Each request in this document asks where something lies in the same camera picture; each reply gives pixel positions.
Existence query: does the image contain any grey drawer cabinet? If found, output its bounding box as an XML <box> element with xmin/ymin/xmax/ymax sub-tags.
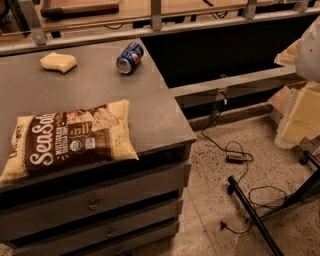
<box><xmin>0</xmin><ymin>41</ymin><xmax>196</xmax><ymax>256</ymax></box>

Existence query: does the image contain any yellow sponge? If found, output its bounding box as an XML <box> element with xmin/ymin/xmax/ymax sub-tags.
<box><xmin>40</xmin><ymin>52</ymin><xmax>77</xmax><ymax>74</ymax></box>

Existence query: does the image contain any black metal stand leg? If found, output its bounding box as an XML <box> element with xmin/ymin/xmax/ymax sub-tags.
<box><xmin>228</xmin><ymin>151</ymin><xmax>320</xmax><ymax>256</ymax></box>

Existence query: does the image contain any black power adapter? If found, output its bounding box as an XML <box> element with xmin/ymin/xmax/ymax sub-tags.
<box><xmin>226</xmin><ymin>155</ymin><xmax>245</xmax><ymax>164</ymax></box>

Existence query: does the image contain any brown sea salt chip bag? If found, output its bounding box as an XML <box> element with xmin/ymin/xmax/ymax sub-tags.
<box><xmin>0</xmin><ymin>100</ymin><xmax>137</xmax><ymax>183</ymax></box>

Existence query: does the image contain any cardboard box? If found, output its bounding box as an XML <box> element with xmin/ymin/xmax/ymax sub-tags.
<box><xmin>268</xmin><ymin>81</ymin><xmax>320</xmax><ymax>129</ymax></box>

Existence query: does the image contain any metal rail frame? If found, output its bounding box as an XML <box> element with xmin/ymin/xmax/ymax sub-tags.
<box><xmin>0</xmin><ymin>0</ymin><xmax>320</xmax><ymax>132</ymax></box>

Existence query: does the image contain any blue pepsi can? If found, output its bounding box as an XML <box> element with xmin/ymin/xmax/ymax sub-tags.
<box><xmin>116</xmin><ymin>42</ymin><xmax>144</xmax><ymax>74</ymax></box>

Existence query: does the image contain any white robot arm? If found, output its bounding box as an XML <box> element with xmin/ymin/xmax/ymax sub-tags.
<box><xmin>274</xmin><ymin>16</ymin><xmax>320</xmax><ymax>149</ymax></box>

